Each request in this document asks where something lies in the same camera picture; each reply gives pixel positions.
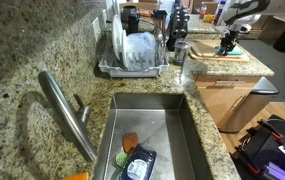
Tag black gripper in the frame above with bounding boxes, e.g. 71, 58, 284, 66
218, 29, 242, 57

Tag teal can opener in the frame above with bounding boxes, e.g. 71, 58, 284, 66
214, 45, 245, 56

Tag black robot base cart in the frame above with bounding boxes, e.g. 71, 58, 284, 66
231, 114, 285, 180

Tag large wooden chopping board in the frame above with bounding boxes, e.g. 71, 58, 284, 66
188, 38, 251, 64

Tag small wooden chopping board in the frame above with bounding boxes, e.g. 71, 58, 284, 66
189, 41, 219, 59

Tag stainless steel trash can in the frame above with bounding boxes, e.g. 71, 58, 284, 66
218, 76, 280, 134

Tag orange fruit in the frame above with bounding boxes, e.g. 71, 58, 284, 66
204, 13, 215, 24

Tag cardboard box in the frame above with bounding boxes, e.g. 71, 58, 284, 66
201, 1, 220, 16

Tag clear drinking glass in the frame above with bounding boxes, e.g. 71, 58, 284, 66
172, 38, 192, 67

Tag wooden base cabinet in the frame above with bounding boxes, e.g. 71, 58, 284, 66
193, 73, 263, 129

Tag black knife block with knives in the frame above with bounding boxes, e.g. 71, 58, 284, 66
165, 3, 191, 52

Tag brown utensils in rack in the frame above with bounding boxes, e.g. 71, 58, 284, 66
152, 8, 169, 45

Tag clear plastic container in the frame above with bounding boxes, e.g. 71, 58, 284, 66
125, 31, 157, 72

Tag grey dish rack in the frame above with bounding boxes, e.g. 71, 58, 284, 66
96, 33, 171, 79

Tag black travel mug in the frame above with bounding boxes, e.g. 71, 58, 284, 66
120, 4, 141, 35

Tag small white plate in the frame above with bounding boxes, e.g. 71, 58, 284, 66
120, 28, 130, 70

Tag stainless steel sink basin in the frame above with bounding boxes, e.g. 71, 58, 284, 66
92, 92, 214, 180

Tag large white plate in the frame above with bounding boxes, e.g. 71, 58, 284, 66
111, 14, 124, 63

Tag orange scrubber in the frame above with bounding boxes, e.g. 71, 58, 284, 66
121, 131, 139, 155

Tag dark blue soap pouch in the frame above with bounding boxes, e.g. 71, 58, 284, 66
118, 143, 158, 180

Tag green scrubber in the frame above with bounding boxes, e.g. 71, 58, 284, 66
114, 151, 130, 169

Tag steel kitchen faucet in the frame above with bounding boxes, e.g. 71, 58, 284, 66
37, 69, 99, 164

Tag orange sponge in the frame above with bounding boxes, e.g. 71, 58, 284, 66
60, 171, 90, 180

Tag steel drawer handle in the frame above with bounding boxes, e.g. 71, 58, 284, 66
214, 79, 247, 85

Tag white wall outlet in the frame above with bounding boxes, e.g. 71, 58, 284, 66
91, 16, 103, 43

